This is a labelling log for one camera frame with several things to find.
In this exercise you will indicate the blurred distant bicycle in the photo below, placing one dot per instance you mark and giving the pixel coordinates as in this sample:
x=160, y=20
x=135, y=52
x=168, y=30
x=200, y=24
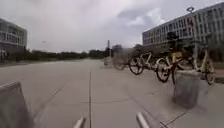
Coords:
x=118, y=61

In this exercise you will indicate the thin distant pole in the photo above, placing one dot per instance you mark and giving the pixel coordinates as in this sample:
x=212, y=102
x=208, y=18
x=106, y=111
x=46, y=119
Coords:
x=108, y=48

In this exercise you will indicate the bicycle with black wheels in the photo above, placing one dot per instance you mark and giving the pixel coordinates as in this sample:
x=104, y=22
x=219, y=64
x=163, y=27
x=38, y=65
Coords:
x=136, y=65

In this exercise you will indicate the grey concrete slab pavement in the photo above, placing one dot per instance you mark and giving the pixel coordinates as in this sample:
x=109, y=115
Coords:
x=100, y=90

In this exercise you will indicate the row of dark trees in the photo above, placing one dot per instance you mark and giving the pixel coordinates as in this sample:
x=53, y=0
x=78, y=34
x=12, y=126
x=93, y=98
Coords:
x=60, y=55

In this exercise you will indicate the robot's own part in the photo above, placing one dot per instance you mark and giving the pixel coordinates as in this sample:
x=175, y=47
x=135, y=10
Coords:
x=79, y=123
x=142, y=121

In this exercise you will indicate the dark tree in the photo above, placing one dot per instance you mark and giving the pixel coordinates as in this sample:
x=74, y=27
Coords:
x=172, y=37

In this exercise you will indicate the grey concrete bollard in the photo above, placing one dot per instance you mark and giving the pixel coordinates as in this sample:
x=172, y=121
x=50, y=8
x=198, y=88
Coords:
x=186, y=88
x=11, y=106

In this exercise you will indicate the long grey windowed building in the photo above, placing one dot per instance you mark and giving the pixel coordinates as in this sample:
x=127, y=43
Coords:
x=200, y=26

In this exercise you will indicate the pale yellow bicycle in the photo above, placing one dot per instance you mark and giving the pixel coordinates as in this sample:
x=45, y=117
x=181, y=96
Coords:
x=209, y=69

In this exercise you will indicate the large grey multi-storey building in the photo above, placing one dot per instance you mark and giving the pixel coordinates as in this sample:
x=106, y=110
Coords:
x=10, y=36

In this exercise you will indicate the street lamp post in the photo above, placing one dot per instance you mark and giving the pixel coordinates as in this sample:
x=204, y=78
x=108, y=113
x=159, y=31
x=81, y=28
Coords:
x=194, y=36

